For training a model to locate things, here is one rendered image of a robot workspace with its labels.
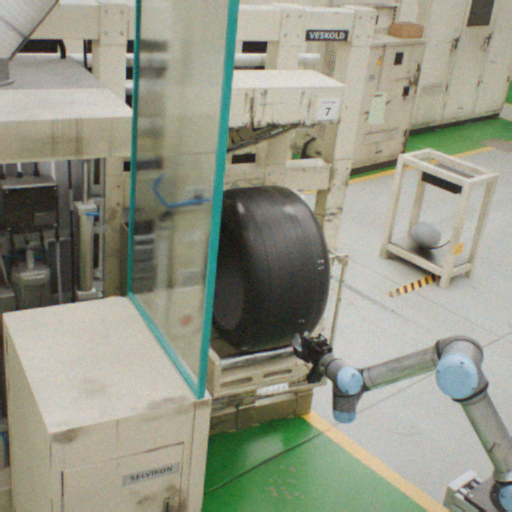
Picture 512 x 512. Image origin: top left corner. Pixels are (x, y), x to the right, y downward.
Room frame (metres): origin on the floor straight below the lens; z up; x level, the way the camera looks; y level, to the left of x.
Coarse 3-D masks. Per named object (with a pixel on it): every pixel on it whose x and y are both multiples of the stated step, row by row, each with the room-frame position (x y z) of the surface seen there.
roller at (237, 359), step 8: (288, 344) 2.38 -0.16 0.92; (240, 352) 2.30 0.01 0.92; (248, 352) 2.30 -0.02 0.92; (256, 352) 2.31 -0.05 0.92; (264, 352) 2.32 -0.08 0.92; (272, 352) 2.33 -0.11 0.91; (280, 352) 2.34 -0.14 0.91; (288, 352) 2.35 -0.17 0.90; (224, 360) 2.24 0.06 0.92; (232, 360) 2.25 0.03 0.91; (240, 360) 2.26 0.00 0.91; (248, 360) 2.28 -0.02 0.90; (256, 360) 2.29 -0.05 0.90; (264, 360) 2.31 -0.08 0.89
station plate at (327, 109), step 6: (318, 102) 2.75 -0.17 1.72; (324, 102) 2.76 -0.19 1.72; (330, 102) 2.77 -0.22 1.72; (336, 102) 2.78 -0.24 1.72; (318, 108) 2.75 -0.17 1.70; (324, 108) 2.76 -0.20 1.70; (330, 108) 2.77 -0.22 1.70; (336, 108) 2.78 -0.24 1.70; (318, 114) 2.75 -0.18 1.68; (324, 114) 2.76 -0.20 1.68; (330, 114) 2.77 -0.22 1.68; (336, 114) 2.79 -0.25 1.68
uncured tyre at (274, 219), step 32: (224, 192) 2.49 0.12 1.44; (256, 192) 2.45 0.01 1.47; (288, 192) 2.48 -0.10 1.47; (224, 224) 2.68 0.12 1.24; (256, 224) 2.28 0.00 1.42; (288, 224) 2.32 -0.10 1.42; (224, 256) 2.68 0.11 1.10; (256, 256) 2.22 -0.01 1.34; (288, 256) 2.24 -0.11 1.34; (320, 256) 2.29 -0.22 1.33; (224, 288) 2.62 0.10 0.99; (256, 288) 2.18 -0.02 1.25; (288, 288) 2.20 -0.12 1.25; (320, 288) 2.25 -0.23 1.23; (224, 320) 2.50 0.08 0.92; (256, 320) 2.17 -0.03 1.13; (288, 320) 2.20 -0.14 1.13
